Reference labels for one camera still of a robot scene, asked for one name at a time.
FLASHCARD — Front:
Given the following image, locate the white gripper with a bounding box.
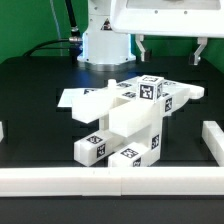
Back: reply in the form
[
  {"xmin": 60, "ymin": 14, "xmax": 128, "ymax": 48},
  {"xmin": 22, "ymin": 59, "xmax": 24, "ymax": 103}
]
[{"xmin": 110, "ymin": 0, "xmax": 224, "ymax": 66}]

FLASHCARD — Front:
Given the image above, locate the white tagged cube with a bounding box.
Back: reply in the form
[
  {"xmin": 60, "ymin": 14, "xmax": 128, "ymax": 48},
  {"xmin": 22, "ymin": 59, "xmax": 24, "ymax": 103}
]
[{"xmin": 137, "ymin": 75, "xmax": 164, "ymax": 102}]

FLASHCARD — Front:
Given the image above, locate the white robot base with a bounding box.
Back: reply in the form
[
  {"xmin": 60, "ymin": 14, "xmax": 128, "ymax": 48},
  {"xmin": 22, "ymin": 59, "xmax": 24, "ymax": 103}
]
[{"xmin": 77, "ymin": 0, "xmax": 136, "ymax": 71}]

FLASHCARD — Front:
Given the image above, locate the white right fence rail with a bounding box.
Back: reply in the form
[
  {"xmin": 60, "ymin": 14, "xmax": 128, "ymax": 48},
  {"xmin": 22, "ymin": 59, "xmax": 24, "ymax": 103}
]
[{"xmin": 202, "ymin": 121, "xmax": 224, "ymax": 167}]

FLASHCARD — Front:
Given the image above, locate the white fence rail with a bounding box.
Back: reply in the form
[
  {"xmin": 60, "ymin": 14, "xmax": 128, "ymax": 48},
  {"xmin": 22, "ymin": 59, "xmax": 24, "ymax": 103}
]
[
  {"xmin": 202, "ymin": 121, "xmax": 224, "ymax": 167},
  {"xmin": 0, "ymin": 121, "xmax": 4, "ymax": 142},
  {"xmin": 0, "ymin": 167, "xmax": 224, "ymax": 197}
]

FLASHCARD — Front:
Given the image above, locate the black cable with connector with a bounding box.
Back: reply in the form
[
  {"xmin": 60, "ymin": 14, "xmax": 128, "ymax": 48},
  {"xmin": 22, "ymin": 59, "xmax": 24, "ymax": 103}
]
[{"xmin": 21, "ymin": 0, "xmax": 84, "ymax": 58}]

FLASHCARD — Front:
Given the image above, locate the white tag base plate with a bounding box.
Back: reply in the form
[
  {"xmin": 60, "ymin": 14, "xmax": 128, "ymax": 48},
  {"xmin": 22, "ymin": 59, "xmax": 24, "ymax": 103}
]
[{"xmin": 57, "ymin": 88, "xmax": 99, "ymax": 108}]

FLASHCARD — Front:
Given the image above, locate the white front fence rail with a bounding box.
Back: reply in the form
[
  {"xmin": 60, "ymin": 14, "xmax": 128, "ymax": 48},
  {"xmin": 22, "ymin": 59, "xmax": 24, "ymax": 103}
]
[{"xmin": 0, "ymin": 167, "xmax": 224, "ymax": 197}]

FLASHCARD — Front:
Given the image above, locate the white left fence rail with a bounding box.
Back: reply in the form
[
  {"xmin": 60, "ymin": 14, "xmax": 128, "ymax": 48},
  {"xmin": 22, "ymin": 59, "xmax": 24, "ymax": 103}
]
[{"xmin": 0, "ymin": 121, "xmax": 4, "ymax": 142}]

